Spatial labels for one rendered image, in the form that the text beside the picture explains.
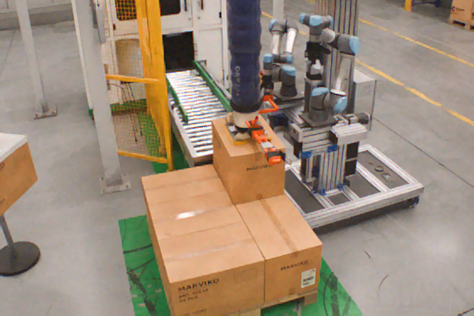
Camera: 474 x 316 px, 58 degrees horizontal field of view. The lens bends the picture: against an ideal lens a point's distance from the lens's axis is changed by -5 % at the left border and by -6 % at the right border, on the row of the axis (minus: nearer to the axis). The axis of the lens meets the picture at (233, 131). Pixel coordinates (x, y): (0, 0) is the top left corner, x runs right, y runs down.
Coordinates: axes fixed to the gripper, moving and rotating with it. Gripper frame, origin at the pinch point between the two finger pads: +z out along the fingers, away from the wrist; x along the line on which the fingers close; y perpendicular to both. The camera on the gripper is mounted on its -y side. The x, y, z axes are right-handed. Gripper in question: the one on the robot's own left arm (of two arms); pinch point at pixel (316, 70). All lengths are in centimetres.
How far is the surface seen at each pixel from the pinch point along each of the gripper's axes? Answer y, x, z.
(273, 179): 24, -10, 82
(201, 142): 49, -108, 97
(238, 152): 48, -17, 58
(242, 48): 38, -31, -11
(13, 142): 199, -80, 50
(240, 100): 39, -33, 27
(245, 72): 36.0, -31.1, 6.3
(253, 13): 31, -30, -34
